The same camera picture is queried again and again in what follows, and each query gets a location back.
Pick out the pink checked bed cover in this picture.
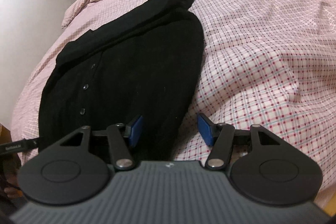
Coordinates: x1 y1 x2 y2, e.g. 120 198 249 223
11 0 335 207

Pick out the person's left hand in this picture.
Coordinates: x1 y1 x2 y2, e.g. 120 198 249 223
4 173 23 199

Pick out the black knit cardigan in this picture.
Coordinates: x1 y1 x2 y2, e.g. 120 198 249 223
39 0 205 160

